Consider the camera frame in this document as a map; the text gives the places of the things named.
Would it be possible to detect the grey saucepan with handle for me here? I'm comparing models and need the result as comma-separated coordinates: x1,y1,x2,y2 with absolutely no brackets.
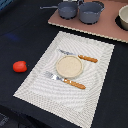
39,0,79,20

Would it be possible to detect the fork with wooden handle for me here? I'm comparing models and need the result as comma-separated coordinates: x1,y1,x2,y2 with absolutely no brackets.
44,71,86,89

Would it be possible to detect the large grey pot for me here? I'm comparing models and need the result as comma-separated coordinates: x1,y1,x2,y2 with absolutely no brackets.
79,1,105,24

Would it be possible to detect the pink stove board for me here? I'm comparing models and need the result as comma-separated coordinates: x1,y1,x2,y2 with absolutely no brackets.
48,1,128,43

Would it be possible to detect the red toy sausage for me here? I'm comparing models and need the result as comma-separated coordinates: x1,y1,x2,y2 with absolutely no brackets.
13,61,27,73

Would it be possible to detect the white woven placemat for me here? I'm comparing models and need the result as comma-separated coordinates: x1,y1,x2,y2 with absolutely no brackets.
14,31,114,128

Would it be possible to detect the round beige plate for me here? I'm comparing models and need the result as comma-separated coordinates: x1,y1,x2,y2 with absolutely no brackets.
56,55,83,78

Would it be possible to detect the knife with wooden handle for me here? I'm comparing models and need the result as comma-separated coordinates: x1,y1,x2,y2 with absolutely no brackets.
59,49,98,63

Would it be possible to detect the beige bowl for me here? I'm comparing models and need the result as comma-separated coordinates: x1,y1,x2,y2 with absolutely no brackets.
119,5,128,30

